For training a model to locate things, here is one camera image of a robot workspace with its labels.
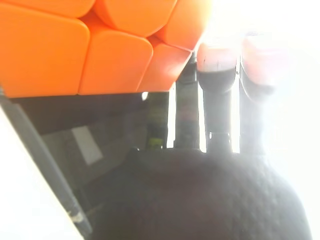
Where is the Rubik's cube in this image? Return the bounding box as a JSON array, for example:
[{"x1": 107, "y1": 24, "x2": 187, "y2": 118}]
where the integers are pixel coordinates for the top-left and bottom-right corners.
[{"x1": 0, "y1": 0, "x2": 213, "y2": 136}]

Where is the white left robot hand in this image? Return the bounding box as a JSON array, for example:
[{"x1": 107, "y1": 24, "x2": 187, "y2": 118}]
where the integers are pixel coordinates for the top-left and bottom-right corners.
[{"x1": 0, "y1": 33, "x2": 320, "y2": 240}]

